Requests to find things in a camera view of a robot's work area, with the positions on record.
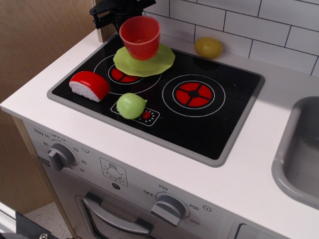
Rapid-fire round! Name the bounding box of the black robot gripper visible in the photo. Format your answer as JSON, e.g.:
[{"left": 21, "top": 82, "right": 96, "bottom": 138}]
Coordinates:
[{"left": 89, "top": 0, "right": 156, "bottom": 32}]

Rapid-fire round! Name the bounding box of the red plastic cup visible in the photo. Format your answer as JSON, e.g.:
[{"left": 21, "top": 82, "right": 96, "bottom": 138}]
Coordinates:
[{"left": 119, "top": 16, "right": 161, "bottom": 60}]

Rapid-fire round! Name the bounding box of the green plastic plate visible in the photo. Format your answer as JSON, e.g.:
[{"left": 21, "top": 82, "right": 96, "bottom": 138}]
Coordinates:
[{"left": 113, "top": 44, "right": 175, "bottom": 77}]

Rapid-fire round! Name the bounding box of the wooden side panel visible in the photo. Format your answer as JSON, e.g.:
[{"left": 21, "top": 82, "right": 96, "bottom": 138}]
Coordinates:
[{"left": 89, "top": 0, "right": 127, "bottom": 42}]

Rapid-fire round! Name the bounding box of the red white toy sushi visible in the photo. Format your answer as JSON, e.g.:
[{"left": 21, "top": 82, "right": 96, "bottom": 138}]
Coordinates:
[{"left": 69, "top": 71, "right": 110, "bottom": 102}]

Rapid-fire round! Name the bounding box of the green toy pear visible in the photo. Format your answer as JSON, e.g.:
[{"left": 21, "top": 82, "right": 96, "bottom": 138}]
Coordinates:
[{"left": 116, "top": 93, "right": 148, "bottom": 120}]

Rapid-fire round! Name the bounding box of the yellow toy lemon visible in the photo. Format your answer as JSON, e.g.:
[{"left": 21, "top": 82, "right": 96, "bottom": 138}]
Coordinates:
[{"left": 194, "top": 37, "right": 223, "bottom": 59}]

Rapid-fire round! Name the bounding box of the grey timer knob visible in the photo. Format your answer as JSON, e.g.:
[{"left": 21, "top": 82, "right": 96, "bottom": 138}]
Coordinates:
[{"left": 48, "top": 143, "right": 75, "bottom": 171}]

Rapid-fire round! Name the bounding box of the grey temperature knob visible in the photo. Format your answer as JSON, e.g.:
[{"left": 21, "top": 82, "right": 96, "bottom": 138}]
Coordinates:
[{"left": 151, "top": 194, "right": 186, "bottom": 228}]

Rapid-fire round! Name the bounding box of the grey toy sink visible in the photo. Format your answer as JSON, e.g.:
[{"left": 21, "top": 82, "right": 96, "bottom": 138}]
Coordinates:
[{"left": 272, "top": 96, "right": 319, "bottom": 209}]

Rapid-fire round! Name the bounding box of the grey oven door handle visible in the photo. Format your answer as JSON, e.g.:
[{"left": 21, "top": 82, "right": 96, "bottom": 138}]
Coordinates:
[{"left": 82, "top": 193, "right": 154, "bottom": 237}]

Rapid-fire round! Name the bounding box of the black metal base plate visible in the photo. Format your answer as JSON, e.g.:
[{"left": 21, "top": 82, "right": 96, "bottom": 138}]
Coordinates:
[{"left": 15, "top": 212, "right": 58, "bottom": 239}]

